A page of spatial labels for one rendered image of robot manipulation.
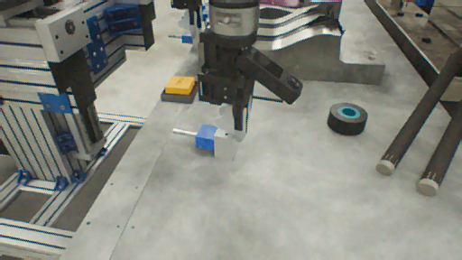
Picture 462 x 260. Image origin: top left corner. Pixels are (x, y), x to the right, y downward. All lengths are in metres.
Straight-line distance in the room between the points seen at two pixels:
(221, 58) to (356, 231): 0.34
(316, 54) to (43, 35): 0.65
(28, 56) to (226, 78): 0.53
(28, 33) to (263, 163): 0.59
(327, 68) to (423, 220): 0.47
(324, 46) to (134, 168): 0.56
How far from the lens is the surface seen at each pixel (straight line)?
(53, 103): 0.99
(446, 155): 0.68
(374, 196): 0.60
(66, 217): 1.42
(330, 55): 0.88
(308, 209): 0.54
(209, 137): 0.60
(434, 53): 1.29
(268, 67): 0.50
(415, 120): 0.71
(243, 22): 0.46
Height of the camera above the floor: 1.21
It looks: 37 degrees down
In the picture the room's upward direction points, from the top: straight up
